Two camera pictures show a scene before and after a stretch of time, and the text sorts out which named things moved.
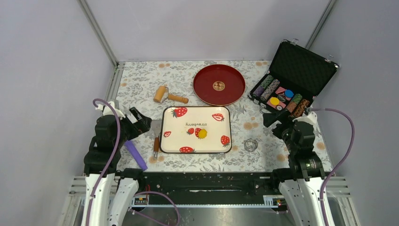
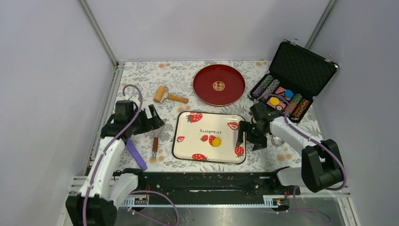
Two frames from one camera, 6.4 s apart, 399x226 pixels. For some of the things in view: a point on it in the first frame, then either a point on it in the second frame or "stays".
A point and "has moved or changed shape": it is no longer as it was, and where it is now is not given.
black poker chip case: x=297 y=74 stays
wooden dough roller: x=162 y=93 stays
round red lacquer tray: x=219 y=84 stays
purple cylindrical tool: x=131 y=149 stays
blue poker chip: x=289 y=93 stays
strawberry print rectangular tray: x=179 y=126 has moved or changed shape
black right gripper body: x=285 y=118 → x=255 y=136
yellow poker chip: x=274 y=100 stays
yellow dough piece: x=202 y=133 → x=216 y=141
